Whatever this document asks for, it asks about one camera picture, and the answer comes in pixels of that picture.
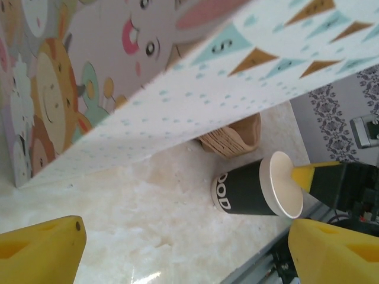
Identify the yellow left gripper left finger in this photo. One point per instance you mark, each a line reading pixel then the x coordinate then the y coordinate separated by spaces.
pixel 38 251

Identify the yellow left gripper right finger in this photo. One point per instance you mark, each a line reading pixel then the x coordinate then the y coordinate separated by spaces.
pixel 334 251

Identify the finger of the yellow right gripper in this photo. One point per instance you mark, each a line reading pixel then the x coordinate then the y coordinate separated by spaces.
pixel 319 177

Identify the black paper coffee cup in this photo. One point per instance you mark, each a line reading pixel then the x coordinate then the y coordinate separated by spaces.
pixel 245 189

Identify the cartoon animal paper gift bag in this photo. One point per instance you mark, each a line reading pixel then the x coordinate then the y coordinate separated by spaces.
pixel 89 88

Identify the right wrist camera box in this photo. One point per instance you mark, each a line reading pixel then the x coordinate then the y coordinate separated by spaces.
pixel 364 133

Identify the aluminium front rail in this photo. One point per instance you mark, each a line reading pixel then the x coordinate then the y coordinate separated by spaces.
pixel 266 247

